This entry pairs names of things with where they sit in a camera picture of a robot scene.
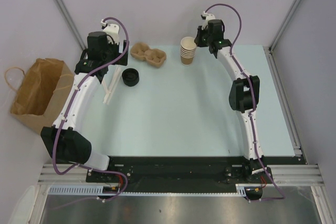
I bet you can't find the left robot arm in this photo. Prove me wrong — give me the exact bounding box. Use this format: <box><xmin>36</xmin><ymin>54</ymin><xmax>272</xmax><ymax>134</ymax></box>
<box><xmin>40</xmin><ymin>25</ymin><xmax>128</xmax><ymax>182</ymax></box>

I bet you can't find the white wrapped straw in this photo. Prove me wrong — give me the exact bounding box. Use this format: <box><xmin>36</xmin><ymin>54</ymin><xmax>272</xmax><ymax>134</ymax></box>
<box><xmin>101</xmin><ymin>79</ymin><xmax>110</xmax><ymax>104</ymax></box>
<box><xmin>106</xmin><ymin>66</ymin><xmax>121</xmax><ymax>104</ymax></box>

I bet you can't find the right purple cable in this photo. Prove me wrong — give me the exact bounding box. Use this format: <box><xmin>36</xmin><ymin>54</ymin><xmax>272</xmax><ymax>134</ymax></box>
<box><xmin>206</xmin><ymin>4</ymin><xmax>286</xmax><ymax>200</ymax></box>

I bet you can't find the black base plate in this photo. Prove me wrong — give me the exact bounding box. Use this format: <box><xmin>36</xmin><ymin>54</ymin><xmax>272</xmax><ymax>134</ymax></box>
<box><xmin>54</xmin><ymin>155</ymin><xmax>307</xmax><ymax>192</ymax></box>

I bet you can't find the stack of black lids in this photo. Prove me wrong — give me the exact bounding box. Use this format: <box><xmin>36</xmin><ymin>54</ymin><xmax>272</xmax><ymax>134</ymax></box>
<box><xmin>122</xmin><ymin>68</ymin><xmax>140</xmax><ymax>87</ymax></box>

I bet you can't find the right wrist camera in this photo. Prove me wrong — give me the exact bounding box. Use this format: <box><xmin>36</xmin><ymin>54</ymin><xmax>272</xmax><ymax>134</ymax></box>
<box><xmin>201</xmin><ymin>11</ymin><xmax>216</xmax><ymax>23</ymax></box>

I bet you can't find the aluminium frame rail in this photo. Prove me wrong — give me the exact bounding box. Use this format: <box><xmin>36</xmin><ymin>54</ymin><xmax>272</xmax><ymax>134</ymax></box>
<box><xmin>38</xmin><ymin>164</ymin><xmax>324</xmax><ymax>186</ymax></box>

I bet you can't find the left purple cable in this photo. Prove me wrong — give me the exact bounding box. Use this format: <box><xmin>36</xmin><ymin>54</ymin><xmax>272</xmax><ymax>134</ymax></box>
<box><xmin>52</xmin><ymin>17</ymin><xmax>130</xmax><ymax>204</ymax></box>

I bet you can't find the brown paper bag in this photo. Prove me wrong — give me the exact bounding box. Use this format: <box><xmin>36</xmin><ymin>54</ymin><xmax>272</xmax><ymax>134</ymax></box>
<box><xmin>4</xmin><ymin>58</ymin><xmax>74</xmax><ymax>134</ymax></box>

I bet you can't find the white cable duct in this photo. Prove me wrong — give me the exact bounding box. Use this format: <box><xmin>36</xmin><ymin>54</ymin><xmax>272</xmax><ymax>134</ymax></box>
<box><xmin>49</xmin><ymin>185</ymin><xmax>246</xmax><ymax>197</ymax></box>

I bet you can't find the brown pulp cup carrier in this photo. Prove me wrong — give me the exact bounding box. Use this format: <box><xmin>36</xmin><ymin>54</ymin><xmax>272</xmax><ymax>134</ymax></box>
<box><xmin>130</xmin><ymin>42</ymin><xmax>166</xmax><ymax>68</ymax></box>

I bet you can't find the purple cable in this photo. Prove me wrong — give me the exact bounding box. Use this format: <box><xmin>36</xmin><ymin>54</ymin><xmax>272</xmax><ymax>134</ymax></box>
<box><xmin>206</xmin><ymin>4</ymin><xmax>286</xmax><ymax>200</ymax></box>
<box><xmin>52</xmin><ymin>17</ymin><xmax>130</xmax><ymax>204</ymax></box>

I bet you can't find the stack of paper cups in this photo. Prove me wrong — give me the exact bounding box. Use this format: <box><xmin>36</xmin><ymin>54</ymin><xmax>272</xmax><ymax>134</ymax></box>
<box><xmin>180</xmin><ymin>37</ymin><xmax>197</xmax><ymax>66</ymax></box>

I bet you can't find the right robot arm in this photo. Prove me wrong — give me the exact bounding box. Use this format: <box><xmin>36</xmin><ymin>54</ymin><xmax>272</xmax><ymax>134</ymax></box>
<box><xmin>194</xmin><ymin>15</ymin><xmax>271</xmax><ymax>183</ymax></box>

